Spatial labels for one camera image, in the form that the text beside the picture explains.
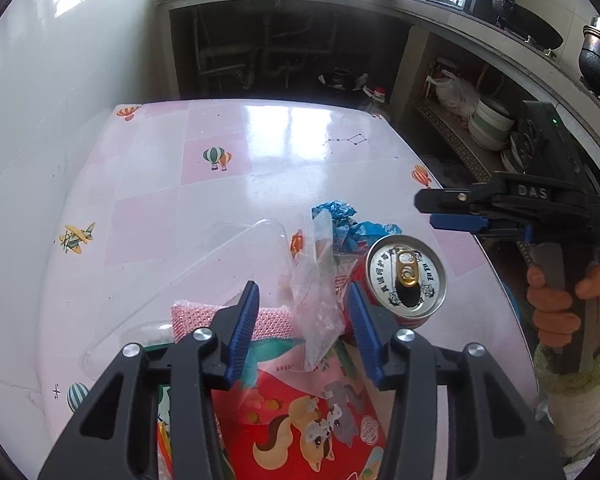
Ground white plastic bag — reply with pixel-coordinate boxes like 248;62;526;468
426;71;477;117

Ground pink sponge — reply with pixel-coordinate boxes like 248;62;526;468
171;300;296;343

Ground red cartoon snack packet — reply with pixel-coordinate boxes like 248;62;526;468
155;260;397;480

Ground patterned shelf board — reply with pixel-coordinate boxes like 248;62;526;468
412;97;496;182

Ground red drink can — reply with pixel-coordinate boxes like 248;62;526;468
364;234;448;332

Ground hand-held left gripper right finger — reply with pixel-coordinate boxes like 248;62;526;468
346;281;566;480

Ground black cooking pot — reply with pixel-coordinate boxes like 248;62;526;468
577;16;600;107

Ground person's right hand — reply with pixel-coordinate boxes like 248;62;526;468
526;264;600;351

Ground oil bottle red cap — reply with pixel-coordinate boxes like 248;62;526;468
357;86;389;120

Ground metal water pipes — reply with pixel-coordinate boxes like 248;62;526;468
194;10;342;92

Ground clear plastic cup green print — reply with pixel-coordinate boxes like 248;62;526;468
80;218;293;368

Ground stack of white bowls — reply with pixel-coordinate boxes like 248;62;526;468
467;95;517;152

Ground clear plastic bag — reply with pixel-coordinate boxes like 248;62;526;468
286;208;347;373

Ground person's right forearm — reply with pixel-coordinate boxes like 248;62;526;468
532;300;600;467

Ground black wok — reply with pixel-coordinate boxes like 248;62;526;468
491;0;565;55

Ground blue wrapper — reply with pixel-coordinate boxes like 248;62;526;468
311;201;403;256

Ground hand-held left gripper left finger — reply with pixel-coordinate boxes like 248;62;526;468
37;280;261;480

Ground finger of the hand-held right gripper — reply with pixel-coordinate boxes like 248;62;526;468
428;212;487;234
414;186;482;216

